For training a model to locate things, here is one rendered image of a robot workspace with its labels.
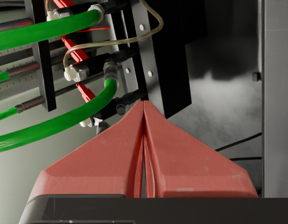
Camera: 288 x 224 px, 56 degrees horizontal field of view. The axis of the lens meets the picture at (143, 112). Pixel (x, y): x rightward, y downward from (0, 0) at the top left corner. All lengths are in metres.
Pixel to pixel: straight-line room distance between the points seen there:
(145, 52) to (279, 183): 0.30
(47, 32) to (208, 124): 0.48
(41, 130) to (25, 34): 0.08
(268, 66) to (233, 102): 0.22
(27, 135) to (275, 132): 0.32
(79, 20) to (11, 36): 0.06
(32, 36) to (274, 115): 0.32
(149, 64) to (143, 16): 0.08
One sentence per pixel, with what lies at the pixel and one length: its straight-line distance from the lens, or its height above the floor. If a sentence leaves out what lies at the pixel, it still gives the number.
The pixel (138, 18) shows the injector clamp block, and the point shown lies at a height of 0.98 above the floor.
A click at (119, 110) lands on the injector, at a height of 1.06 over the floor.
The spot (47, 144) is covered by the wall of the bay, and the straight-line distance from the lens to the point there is 0.76.
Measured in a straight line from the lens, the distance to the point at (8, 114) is 0.61.
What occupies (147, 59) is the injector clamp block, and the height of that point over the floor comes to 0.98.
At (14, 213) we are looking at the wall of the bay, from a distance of 0.80.
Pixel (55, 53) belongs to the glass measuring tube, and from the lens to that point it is 0.71.
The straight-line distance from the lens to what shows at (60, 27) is 0.25.
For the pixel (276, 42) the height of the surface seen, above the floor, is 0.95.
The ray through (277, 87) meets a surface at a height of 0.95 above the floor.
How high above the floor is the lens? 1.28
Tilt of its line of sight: 34 degrees down
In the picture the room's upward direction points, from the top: 119 degrees counter-clockwise
